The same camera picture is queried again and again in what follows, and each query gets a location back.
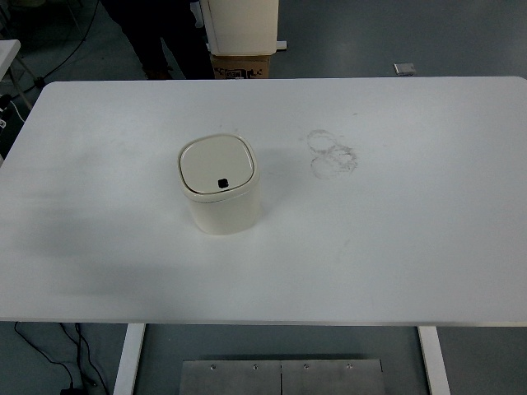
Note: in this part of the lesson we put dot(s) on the cream plastic trash bin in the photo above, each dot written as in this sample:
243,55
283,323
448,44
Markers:
224,212

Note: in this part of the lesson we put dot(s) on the printed cardboard box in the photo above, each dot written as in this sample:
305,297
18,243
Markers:
241,68

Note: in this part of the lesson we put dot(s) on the white stand foot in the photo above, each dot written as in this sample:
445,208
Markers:
282,45

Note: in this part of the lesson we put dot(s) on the large cream cabinet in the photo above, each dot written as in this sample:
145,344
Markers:
243,24

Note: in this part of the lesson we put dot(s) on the grey metal plate with screws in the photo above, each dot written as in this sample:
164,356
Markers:
333,380
230,380

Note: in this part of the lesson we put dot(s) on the small grey floor plate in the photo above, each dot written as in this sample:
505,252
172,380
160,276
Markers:
404,69

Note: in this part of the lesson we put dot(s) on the person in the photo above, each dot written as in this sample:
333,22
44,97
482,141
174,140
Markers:
164,33

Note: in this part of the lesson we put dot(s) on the white table leg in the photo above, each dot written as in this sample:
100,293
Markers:
129,358
434,362

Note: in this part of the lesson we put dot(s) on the white side table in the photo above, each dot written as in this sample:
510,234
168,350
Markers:
7,51

